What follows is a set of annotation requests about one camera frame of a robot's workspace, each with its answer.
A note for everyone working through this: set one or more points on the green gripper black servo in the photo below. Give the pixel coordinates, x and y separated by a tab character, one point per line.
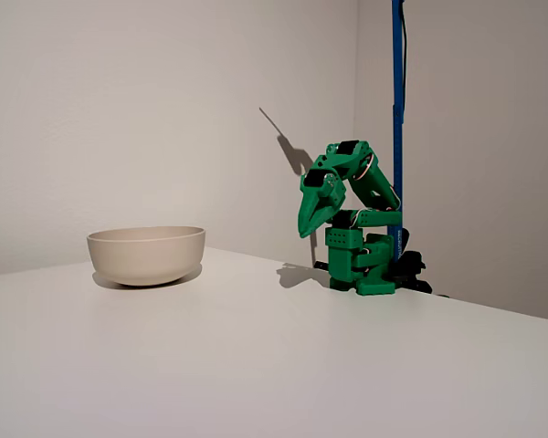
318	203

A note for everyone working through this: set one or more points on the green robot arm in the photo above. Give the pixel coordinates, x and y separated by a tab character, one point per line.
342	264

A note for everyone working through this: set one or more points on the black table clamp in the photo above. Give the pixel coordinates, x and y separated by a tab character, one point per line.
413	264
320	264

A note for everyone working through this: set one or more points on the blue vertical pole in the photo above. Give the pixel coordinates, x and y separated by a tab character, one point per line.
397	114

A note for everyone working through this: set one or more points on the beige round bowl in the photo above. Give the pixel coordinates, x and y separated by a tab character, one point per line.
146	260

